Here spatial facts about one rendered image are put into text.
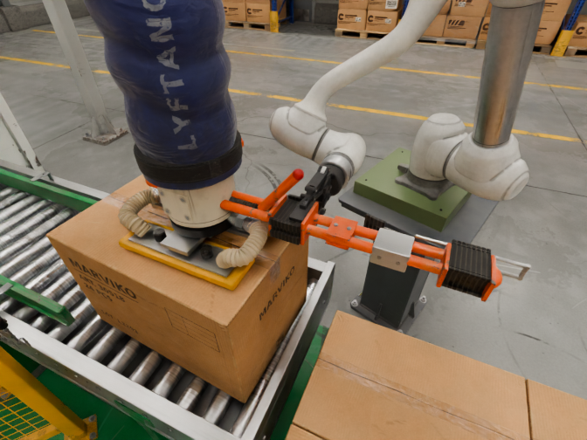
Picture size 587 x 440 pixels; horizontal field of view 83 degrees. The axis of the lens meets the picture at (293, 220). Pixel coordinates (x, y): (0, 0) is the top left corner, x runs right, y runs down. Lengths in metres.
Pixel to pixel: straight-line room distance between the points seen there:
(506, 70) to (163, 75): 0.78
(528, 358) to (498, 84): 1.42
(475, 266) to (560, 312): 1.72
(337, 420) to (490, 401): 0.45
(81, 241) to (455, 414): 1.12
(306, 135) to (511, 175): 0.62
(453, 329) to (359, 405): 1.02
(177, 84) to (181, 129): 0.08
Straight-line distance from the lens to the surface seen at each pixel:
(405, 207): 1.31
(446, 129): 1.26
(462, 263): 0.66
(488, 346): 2.02
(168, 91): 0.62
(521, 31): 0.98
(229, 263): 0.74
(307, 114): 0.94
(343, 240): 0.67
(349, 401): 1.09
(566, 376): 2.13
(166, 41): 0.61
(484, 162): 1.15
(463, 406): 1.18
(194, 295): 0.79
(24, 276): 1.70
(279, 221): 0.68
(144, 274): 0.87
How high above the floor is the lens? 1.55
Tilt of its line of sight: 40 degrees down
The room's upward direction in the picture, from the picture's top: straight up
